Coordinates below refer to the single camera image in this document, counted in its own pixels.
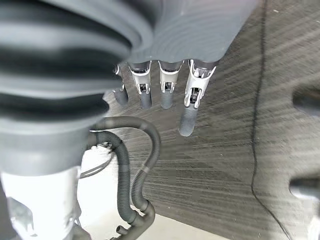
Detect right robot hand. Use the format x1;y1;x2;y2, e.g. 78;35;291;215
0;0;261;240

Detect short grey corrugated hose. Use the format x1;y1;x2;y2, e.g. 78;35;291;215
87;130;133;224

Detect dark furniture foot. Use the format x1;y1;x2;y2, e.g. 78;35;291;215
291;86;320;114
288;176;320;201

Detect long looped grey corrugated hose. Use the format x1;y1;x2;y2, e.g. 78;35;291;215
90;116;162;211

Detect grey hose junction fitting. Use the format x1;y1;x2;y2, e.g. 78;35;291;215
115;199;156;236

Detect thin grey wire bundle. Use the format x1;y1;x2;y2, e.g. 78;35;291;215
79;141;118;179

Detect thin black floor cable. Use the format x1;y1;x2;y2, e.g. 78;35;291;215
250;0;293;240

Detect white appliance panel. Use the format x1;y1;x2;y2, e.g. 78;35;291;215
74;143;161;240

